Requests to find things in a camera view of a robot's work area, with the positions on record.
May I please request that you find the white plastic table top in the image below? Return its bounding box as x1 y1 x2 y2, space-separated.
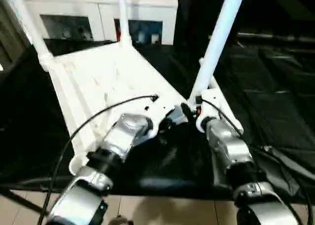
40 41 190 176

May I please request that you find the white plastic table leg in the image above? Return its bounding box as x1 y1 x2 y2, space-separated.
117 0 133 46
4 0 55 63
188 0 247 105
198 58 244 134

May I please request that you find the black work surface mat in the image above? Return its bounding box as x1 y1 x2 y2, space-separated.
0 34 315 203

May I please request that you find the long dark metal rod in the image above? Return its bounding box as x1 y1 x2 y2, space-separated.
236 32 315 42

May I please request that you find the brown round robot part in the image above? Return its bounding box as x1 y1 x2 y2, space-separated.
109 217 133 225

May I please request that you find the black backdrop cloth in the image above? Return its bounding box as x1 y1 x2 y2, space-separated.
173 0 315 38

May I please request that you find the white glass-door cabinet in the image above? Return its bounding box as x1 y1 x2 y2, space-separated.
23 0 178 45

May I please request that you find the grey curtain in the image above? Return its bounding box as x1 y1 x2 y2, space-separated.
0 0 28 65

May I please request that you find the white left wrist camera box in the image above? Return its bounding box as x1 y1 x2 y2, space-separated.
141 93 185 138

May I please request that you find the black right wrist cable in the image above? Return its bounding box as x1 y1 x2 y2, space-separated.
200 99 311 225

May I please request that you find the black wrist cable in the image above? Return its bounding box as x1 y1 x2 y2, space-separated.
38 95 158 225
200 99 311 225

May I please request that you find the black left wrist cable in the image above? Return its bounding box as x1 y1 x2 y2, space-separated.
38 95 158 225

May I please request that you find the black folding table frame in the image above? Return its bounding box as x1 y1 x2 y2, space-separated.
0 183 50 213

